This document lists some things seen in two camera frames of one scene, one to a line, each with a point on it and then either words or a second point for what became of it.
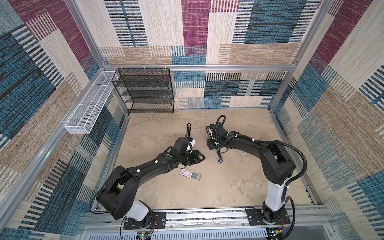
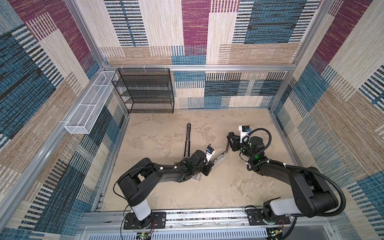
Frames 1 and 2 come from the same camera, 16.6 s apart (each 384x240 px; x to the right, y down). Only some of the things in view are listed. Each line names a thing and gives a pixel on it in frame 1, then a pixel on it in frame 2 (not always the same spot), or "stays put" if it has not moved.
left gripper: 196,158 → 208,167
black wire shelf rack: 145,90 stays put
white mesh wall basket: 83,118 stays put
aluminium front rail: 306,224 stays put
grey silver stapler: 216,152 → 222,156
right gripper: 210,144 → 235,142
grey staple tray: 196,176 stays put
